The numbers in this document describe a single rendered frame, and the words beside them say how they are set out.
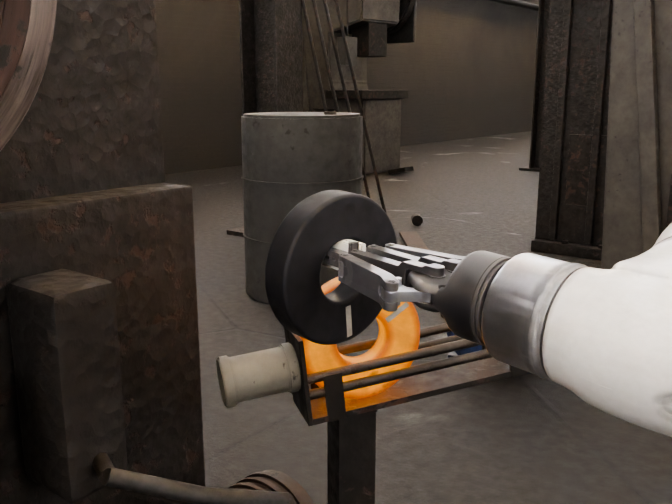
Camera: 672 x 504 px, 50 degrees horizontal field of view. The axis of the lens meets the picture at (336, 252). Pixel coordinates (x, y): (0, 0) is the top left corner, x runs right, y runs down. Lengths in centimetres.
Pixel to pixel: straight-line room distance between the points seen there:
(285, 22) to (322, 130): 174
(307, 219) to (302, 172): 257
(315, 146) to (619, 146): 126
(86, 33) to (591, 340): 71
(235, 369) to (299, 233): 24
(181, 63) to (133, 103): 793
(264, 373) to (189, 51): 827
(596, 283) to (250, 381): 45
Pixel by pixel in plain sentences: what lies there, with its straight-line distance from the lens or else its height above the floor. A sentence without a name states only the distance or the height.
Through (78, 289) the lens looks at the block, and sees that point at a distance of 80.
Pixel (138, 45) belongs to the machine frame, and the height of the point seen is 106.
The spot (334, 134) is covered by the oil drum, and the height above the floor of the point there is 80.
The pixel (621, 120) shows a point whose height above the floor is 88.
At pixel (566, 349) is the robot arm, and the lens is 52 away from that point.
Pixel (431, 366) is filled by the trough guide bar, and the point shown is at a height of 67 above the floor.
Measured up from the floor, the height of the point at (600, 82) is 103.
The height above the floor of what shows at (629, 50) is 114.
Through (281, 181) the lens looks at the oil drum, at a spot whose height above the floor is 59.
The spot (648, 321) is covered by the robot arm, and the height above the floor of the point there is 86.
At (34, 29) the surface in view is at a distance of 76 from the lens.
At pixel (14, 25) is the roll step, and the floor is 106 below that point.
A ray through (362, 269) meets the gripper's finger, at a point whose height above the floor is 85.
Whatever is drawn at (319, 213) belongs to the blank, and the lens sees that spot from 67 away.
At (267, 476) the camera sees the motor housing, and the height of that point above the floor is 53.
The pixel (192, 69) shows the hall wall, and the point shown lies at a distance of 904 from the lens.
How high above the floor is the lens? 100
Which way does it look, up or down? 13 degrees down
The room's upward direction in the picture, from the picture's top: straight up
